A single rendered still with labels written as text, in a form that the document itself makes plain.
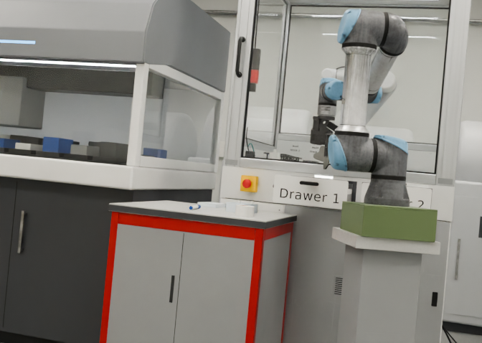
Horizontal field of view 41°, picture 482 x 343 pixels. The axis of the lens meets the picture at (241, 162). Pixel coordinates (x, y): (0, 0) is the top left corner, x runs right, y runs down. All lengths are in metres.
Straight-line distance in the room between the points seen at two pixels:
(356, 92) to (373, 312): 0.72
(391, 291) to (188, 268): 0.74
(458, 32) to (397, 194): 0.97
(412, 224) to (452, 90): 0.91
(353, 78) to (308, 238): 0.95
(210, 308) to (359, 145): 0.80
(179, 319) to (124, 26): 1.31
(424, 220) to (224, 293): 0.76
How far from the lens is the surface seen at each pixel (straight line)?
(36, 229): 3.17
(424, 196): 2.80
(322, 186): 2.51
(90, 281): 3.04
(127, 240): 2.49
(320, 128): 2.62
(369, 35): 2.18
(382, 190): 2.16
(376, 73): 2.40
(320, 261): 2.87
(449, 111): 2.84
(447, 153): 2.83
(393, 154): 2.17
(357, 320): 2.15
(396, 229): 2.08
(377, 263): 2.13
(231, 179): 2.94
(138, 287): 2.49
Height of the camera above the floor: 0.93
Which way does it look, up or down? 1 degrees up
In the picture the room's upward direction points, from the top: 5 degrees clockwise
